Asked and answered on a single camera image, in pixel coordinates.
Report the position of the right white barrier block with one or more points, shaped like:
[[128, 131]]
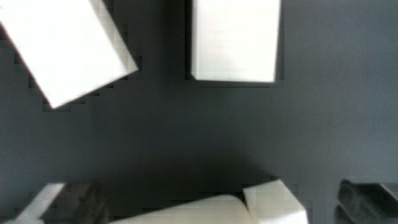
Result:
[[69, 45]]

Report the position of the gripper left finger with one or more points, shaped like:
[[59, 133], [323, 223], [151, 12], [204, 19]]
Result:
[[66, 204]]

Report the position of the white desk top tray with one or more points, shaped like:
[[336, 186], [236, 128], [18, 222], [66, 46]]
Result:
[[270, 207]]

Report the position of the white leg with marker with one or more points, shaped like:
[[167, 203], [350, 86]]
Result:
[[235, 40]]

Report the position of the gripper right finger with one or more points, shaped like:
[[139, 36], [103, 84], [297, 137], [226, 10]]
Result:
[[368, 203]]

